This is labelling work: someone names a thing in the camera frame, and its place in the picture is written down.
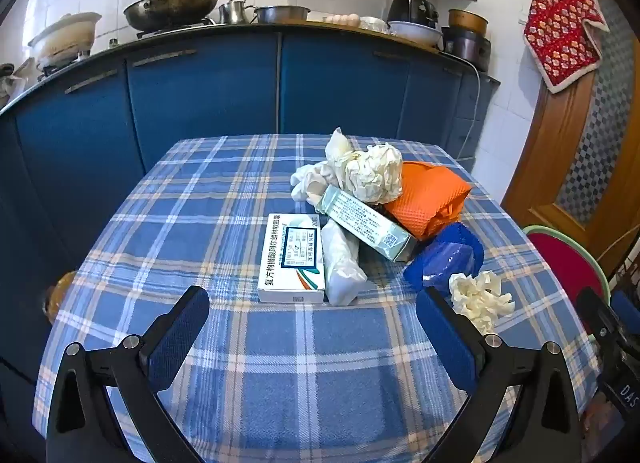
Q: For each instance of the blue kitchen cabinet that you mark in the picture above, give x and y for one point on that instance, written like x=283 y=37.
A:
x=200 y=93

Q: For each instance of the steel basin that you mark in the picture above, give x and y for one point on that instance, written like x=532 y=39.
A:
x=280 y=14

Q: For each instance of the wooden door with glass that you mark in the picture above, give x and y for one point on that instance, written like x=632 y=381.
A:
x=565 y=158

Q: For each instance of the white cloth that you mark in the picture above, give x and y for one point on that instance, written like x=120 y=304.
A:
x=310 y=178

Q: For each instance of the dark metal wok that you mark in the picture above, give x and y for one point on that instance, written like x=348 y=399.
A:
x=170 y=5

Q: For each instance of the blue plaid tablecloth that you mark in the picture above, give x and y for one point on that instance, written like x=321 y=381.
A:
x=250 y=193

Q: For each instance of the pile of eggs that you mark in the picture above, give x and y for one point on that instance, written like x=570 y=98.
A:
x=342 y=19

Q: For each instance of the clear plastic bag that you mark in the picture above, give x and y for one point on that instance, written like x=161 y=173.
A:
x=340 y=263

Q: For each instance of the black rice cooker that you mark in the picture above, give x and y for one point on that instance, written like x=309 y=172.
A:
x=412 y=10

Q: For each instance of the clear plastic container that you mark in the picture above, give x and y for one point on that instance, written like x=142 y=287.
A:
x=375 y=24

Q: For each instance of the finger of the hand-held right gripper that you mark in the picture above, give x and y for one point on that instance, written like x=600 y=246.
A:
x=595 y=313

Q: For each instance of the long cream grain packet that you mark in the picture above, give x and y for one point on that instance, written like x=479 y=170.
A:
x=340 y=145

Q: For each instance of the small white tissue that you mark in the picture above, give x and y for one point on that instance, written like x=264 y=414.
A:
x=475 y=293

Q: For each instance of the red quilted mat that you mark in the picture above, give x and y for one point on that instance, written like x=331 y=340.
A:
x=562 y=23

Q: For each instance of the white enamel basin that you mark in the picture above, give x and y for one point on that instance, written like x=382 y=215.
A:
x=415 y=33

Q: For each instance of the white medicine box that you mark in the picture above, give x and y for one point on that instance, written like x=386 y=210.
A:
x=287 y=263

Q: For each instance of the small steel pot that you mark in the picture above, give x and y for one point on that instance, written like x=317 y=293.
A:
x=235 y=12

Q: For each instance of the orange plastic bag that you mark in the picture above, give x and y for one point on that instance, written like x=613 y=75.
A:
x=425 y=198

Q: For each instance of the orange round stool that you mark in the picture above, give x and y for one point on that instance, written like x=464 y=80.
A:
x=60 y=295

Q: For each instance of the white clay pot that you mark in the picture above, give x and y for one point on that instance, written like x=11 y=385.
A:
x=65 y=38

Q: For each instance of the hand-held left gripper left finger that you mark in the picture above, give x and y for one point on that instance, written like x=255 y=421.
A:
x=177 y=343

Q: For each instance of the blue plastic bag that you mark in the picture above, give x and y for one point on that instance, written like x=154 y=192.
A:
x=450 y=248

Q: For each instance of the green medicine box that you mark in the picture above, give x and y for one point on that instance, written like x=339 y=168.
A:
x=360 y=215

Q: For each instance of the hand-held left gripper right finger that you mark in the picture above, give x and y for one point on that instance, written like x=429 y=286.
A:
x=445 y=348

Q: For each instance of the brown pot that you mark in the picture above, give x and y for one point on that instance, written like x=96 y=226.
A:
x=467 y=20

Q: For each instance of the white paper ball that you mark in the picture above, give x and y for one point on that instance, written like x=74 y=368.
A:
x=372 y=173

